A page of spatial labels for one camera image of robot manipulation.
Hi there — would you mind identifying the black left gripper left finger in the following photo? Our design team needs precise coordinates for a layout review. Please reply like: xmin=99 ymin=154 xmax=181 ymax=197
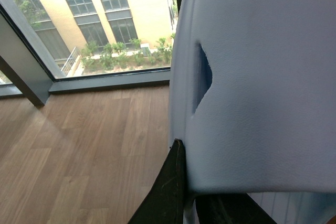
xmin=129 ymin=139 xmax=186 ymax=224

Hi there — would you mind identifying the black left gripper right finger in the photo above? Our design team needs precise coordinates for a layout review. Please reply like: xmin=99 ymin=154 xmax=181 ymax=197
xmin=195 ymin=194 xmax=275 ymax=224

